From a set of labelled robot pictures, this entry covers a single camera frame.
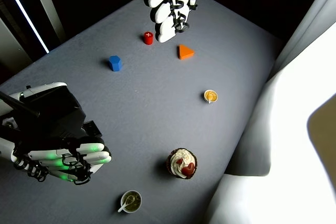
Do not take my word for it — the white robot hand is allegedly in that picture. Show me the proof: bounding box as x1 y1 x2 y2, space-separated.
143 0 209 43
0 81 112 186

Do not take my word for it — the black walkie-talkie toy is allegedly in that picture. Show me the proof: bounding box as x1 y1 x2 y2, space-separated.
0 87 106 154

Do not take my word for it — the red cylinder block white cross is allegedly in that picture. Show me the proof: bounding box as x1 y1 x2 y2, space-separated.
143 31 154 46

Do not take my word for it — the orange triangle block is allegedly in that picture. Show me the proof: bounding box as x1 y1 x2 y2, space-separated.
177 44 195 60

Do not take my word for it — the toy bowl of green soup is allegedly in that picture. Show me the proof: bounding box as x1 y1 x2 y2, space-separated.
117 190 143 214

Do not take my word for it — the blue hexagonal block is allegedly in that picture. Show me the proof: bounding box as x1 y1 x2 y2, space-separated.
108 55 123 72

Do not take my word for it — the grey table cloth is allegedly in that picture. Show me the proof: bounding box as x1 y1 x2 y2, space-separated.
0 0 284 224

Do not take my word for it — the small toy coffee cup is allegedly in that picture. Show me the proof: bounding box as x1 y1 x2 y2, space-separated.
203 89 219 104

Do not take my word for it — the toy cupcake with cream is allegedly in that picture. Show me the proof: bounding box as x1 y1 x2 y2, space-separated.
166 147 198 180

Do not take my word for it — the long white light strip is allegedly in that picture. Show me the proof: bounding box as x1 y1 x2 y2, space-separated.
0 0 50 54

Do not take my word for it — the white curtain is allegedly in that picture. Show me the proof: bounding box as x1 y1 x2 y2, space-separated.
207 0 336 224

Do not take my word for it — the beige panel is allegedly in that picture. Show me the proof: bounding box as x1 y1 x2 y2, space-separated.
307 95 336 185

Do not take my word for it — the white frame post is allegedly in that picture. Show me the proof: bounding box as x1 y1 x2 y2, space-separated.
26 0 66 42

